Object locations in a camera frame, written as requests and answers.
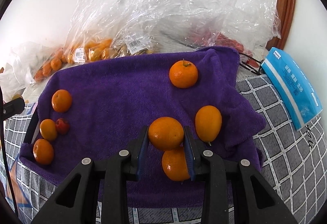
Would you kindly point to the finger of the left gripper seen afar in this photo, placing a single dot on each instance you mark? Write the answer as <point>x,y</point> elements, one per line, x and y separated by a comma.
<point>14,107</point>

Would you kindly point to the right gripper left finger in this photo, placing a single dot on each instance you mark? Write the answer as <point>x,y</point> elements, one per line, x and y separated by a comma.
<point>75,199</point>

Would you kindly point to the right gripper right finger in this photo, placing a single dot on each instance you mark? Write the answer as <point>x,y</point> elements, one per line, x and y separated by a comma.
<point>253,198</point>

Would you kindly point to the orange with green patch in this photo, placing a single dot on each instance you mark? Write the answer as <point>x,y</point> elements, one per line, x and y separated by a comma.
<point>48,130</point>

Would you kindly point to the large orange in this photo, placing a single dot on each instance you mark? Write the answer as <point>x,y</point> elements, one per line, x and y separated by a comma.
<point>61,101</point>

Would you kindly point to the small red fruit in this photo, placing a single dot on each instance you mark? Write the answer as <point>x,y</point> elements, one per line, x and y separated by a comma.
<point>62,126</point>

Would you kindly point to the big round orange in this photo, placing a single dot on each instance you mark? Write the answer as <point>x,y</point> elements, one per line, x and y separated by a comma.
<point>43,152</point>

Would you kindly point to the small orange front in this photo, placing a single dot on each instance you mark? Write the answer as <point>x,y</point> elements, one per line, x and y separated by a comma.
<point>174,164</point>

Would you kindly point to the small orange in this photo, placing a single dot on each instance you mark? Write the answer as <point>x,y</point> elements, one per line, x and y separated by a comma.
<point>174,164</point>
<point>208,123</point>

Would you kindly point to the small orange kumquat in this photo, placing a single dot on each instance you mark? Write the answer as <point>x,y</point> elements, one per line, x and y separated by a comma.
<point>166,133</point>

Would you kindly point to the orange with stem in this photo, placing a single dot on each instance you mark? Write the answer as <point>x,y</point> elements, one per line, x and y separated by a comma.
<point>183,74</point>

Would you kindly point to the clear bag of tangerines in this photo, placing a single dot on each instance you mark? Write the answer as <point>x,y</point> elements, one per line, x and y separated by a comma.
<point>29,67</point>

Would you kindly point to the purple towel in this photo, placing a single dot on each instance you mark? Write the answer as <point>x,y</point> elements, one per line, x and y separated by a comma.
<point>113,100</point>

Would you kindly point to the grey checkered cloth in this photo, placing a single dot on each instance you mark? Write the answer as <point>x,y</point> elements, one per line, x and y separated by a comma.
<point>294,161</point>

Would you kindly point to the blue tissue pack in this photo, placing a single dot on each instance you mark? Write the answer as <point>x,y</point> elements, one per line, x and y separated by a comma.
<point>297,93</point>

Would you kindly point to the clear bag of kumquats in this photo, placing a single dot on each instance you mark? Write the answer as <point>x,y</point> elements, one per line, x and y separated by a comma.
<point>94,28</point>

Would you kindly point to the black tray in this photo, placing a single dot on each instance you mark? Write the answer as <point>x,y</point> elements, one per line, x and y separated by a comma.
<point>251,64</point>

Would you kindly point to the clear bag of red fruit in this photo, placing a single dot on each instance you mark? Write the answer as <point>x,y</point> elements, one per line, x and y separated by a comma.
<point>165,26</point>

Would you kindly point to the brown wooden door frame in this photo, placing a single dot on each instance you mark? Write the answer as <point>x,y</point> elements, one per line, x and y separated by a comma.
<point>285,10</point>

